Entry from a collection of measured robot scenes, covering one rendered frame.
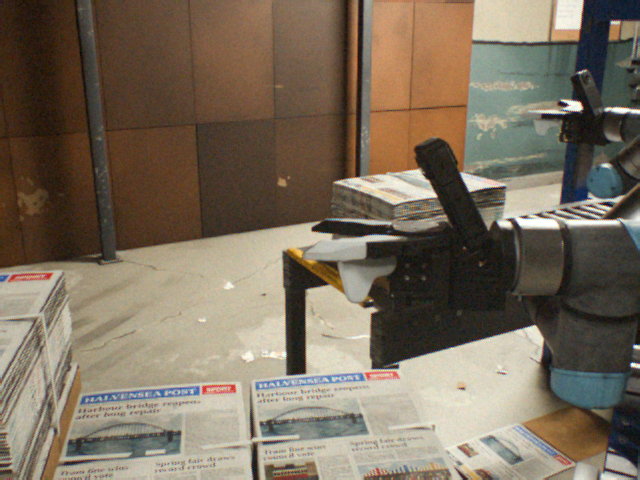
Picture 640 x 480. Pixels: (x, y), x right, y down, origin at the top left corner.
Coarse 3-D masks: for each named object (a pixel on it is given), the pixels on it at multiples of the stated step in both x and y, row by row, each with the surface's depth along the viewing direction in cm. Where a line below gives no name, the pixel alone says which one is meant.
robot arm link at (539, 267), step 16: (512, 224) 64; (528, 224) 63; (544, 224) 63; (528, 240) 61; (544, 240) 61; (560, 240) 61; (528, 256) 61; (544, 256) 61; (560, 256) 61; (528, 272) 61; (544, 272) 61; (560, 272) 61; (512, 288) 64; (528, 288) 62; (544, 288) 62
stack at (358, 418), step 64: (192, 384) 116; (256, 384) 116; (320, 384) 116; (384, 384) 116; (64, 448) 98; (128, 448) 98; (192, 448) 98; (256, 448) 103; (320, 448) 98; (384, 448) 98
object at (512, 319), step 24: (384, 312) 152; (456, 312) 158; (480, 312) 162; (504, 312) 166; (384, 336) 149; (408, 336) 153; (432, 336) 156; (456, 336) 160; (480, 336) 164; (384, 360) 151
